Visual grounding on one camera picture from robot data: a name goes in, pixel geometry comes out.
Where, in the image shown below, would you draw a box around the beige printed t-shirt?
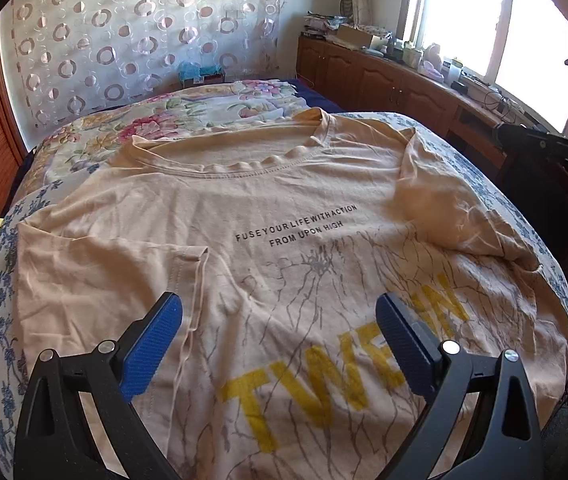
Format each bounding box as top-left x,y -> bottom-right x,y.
14,107 -> 567,480

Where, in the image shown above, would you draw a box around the window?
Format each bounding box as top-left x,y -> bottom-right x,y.
404,0 -> 568,131

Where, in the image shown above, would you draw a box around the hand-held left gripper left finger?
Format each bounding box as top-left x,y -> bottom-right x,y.
12,291 -> 185,480

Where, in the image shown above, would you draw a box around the wooden cabinet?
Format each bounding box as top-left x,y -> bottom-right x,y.
296,35 -> 568,211

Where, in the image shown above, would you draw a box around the white circle-patterned curtain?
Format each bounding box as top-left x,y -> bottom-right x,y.
0,0 -> 299,131

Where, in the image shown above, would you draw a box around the colourful floral quilt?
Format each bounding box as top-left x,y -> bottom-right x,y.
29,80 -> 329,181

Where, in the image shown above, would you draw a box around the white container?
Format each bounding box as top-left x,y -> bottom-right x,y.
442,59 -> 465,87

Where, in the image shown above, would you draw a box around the cardboard box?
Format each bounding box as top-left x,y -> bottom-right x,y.
336,24 -> 391,50

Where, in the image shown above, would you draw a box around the tangled cables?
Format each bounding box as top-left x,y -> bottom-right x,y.
481,87 -> 512,113

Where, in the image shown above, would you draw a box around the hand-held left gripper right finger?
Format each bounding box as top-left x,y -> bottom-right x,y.
375,292 -> 544,480

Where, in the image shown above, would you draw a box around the dark blue blanket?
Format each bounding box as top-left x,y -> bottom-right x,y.
294,82 -> 341,113

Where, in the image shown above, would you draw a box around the white plastic bag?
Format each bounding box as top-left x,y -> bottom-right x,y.
421,44 -> 447,77

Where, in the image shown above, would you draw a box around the pile of papers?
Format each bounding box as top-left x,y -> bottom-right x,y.
304,11 -> 347,38

